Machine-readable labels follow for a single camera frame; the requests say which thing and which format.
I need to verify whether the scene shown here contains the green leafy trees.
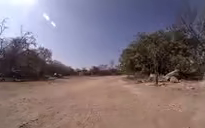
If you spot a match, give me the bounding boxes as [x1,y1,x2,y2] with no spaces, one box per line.
[119,9,205,81]

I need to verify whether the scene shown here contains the pile of pale boulders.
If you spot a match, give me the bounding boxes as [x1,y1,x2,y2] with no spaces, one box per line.
[135,68,182,85]

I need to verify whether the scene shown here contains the row of bare trees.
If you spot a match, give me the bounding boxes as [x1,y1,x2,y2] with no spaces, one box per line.
[0,18,122,82]

